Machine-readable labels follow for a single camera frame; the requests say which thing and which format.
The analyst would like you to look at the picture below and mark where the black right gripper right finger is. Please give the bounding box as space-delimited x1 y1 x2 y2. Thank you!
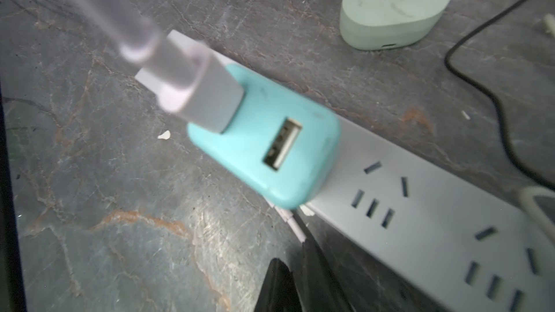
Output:
294 216 355 311

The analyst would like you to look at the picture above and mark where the pale green round earbud case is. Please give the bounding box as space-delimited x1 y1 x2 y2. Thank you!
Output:
339 0 450 51

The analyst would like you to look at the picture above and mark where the white power strip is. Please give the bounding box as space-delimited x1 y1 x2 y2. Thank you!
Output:
135 29 555 312

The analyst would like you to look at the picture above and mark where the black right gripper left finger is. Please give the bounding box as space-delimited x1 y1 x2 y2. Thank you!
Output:
254 258 302 312

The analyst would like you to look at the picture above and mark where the white charging cable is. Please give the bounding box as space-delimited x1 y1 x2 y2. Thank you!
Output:
42 0 246 134

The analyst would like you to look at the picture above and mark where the black charging cable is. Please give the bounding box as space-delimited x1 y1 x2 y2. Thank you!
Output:
444 0 555 192

